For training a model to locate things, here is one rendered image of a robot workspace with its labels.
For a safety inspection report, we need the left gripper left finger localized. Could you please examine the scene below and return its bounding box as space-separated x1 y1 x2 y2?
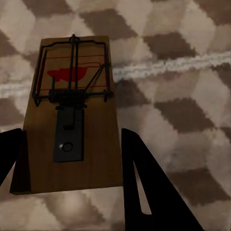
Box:
0 128 24 185

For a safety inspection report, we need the mousetrap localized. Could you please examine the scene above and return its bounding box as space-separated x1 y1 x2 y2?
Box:
9 34 123 195

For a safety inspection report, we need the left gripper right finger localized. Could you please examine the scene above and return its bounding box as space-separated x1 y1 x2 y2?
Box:
121 128 204 231

